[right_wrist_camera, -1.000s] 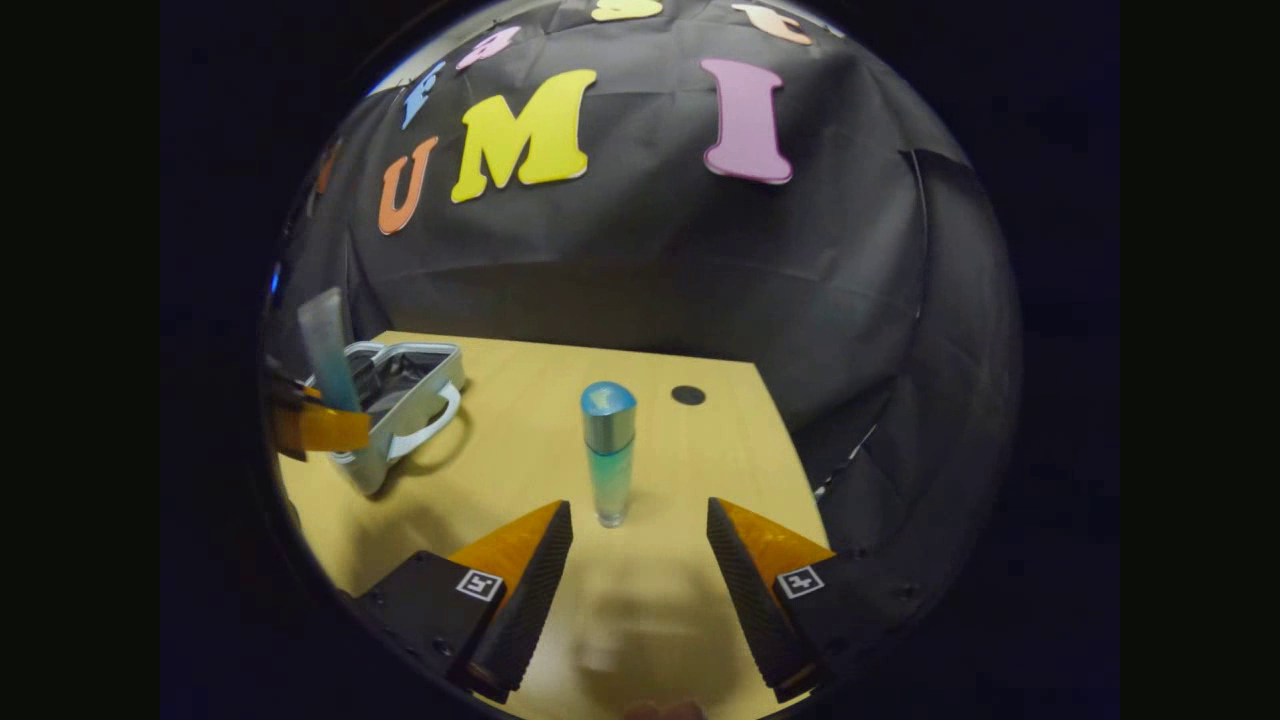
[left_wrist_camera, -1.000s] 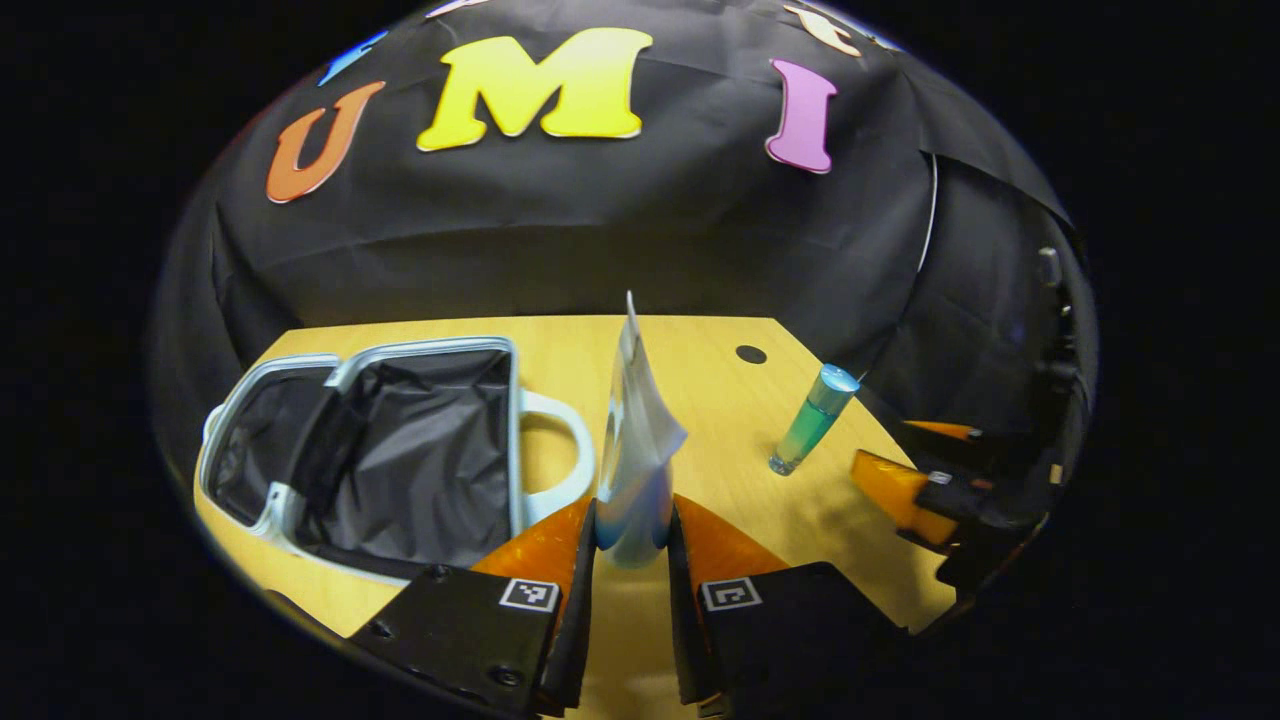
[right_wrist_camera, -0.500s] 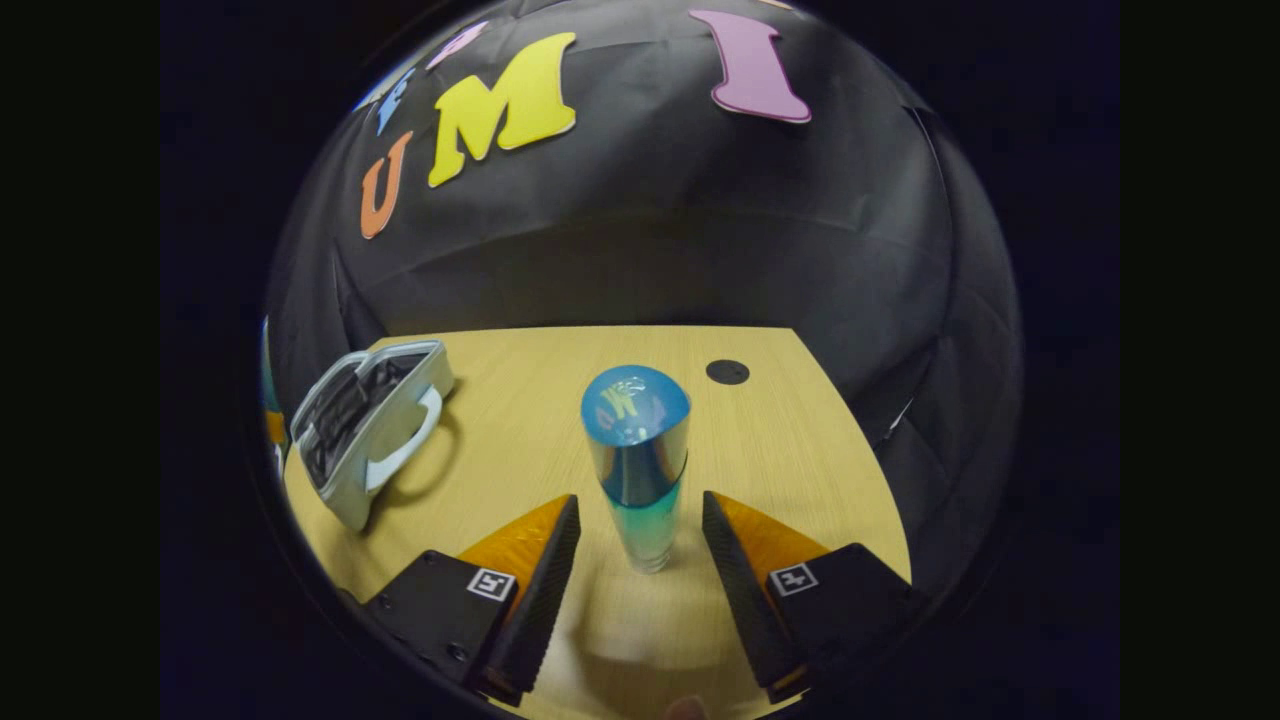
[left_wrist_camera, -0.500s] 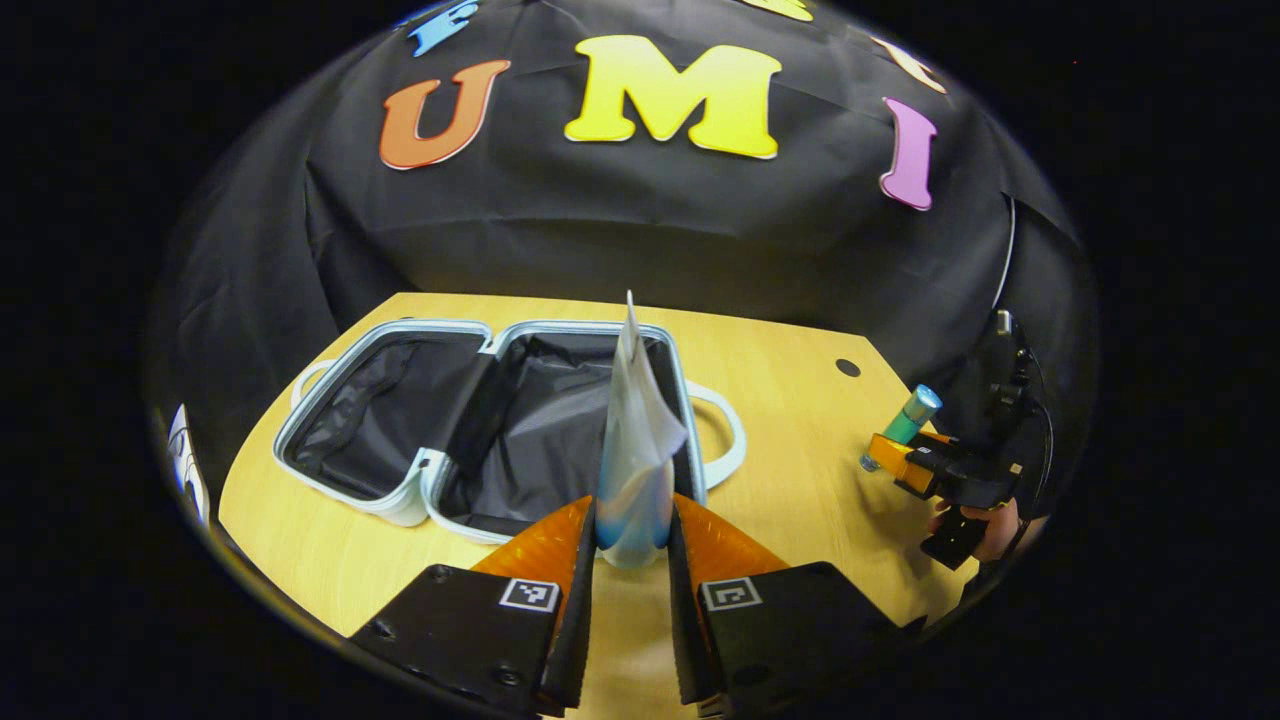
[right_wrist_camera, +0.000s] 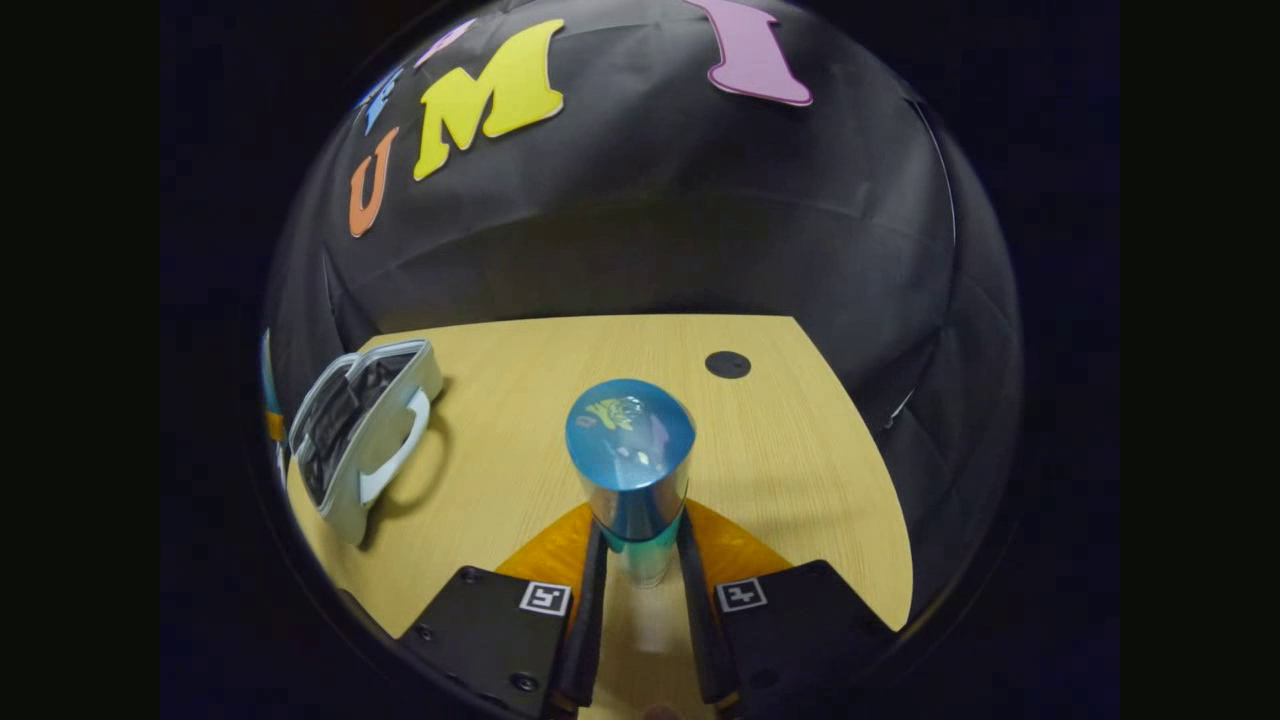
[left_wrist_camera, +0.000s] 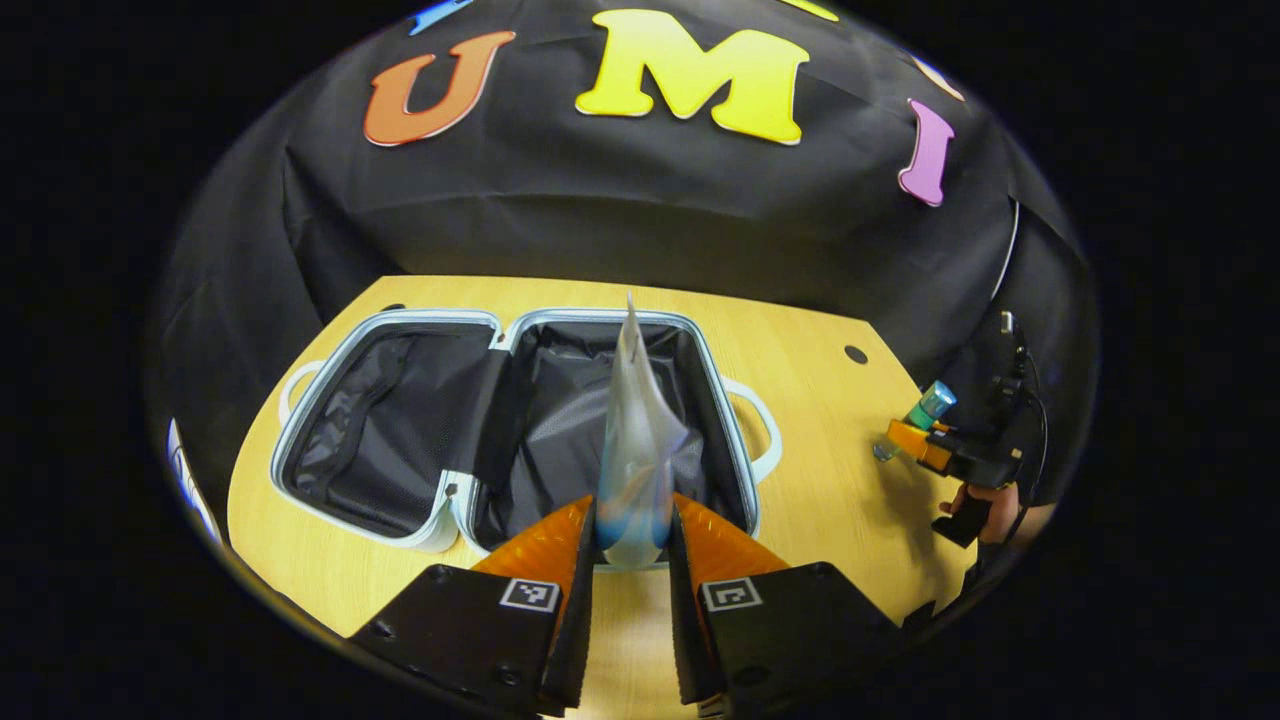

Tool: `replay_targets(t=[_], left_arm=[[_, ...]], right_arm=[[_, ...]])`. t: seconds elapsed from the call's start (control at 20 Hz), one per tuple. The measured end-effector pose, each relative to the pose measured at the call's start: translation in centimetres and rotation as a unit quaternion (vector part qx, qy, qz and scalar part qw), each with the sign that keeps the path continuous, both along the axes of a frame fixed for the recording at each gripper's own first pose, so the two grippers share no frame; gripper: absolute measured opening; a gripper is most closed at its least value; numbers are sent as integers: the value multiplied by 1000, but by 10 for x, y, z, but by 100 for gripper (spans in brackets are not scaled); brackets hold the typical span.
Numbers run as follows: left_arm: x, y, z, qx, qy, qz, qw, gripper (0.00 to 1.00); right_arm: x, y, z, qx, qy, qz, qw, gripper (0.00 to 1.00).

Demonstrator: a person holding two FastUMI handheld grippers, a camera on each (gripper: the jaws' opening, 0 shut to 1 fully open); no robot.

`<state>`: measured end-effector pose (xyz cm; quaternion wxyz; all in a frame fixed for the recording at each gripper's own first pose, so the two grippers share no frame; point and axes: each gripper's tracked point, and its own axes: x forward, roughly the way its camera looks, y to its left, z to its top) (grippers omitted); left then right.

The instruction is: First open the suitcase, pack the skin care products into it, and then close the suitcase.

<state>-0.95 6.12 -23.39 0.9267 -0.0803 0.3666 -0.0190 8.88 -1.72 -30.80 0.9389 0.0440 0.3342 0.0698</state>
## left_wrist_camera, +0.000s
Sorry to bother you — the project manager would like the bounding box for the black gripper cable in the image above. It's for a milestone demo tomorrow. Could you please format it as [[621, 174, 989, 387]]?
[[1000, 310, 1051, 546]]

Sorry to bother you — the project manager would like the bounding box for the teal capped skin care bottle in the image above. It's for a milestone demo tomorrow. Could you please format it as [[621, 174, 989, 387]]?
[[872, 380, 958, 463]]

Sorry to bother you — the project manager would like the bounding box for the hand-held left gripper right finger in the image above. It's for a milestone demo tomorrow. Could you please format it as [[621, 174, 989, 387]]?
[[667, 492, 906, 713]]

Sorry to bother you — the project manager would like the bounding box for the clear blue skin care sachet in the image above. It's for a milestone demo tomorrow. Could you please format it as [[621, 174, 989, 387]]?
[[597, 290, 691, 569]]

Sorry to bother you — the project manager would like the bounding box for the light blue suitcase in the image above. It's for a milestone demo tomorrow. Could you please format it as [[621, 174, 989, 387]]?
[[270, 305, 783, 556]]

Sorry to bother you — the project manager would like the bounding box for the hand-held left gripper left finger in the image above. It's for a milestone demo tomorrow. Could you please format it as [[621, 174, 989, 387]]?
[[348, 495, 598, 719]]

